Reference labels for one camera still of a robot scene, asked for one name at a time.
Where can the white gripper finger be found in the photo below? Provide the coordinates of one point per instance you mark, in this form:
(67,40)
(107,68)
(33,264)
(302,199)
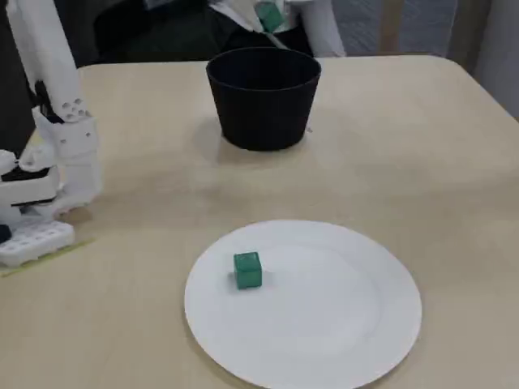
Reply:
(239,14)
(292,14)

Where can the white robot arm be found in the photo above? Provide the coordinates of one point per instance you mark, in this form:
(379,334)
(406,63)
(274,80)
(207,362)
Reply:
(44,61)

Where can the white perforated mounting plate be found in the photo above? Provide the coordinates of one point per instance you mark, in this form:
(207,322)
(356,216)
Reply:
(40,239)

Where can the white round plate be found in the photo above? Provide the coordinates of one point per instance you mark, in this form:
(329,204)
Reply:
(324,316)

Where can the wooden frame grey partition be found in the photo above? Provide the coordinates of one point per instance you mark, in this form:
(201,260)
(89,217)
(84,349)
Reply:
(446,24)

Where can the black round pot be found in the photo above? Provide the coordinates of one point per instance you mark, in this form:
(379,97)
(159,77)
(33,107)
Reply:
(263,105)

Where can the black table clamp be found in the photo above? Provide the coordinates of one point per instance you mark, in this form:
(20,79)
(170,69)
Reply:
(4,234)

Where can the white post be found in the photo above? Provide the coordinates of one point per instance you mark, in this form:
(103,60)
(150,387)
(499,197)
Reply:
(322,28)

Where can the dark bulky object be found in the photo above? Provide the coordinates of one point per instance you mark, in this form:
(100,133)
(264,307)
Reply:
(162,36)

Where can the green cube block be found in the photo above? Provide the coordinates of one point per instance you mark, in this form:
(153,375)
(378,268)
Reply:
(248,271)
(269,16)

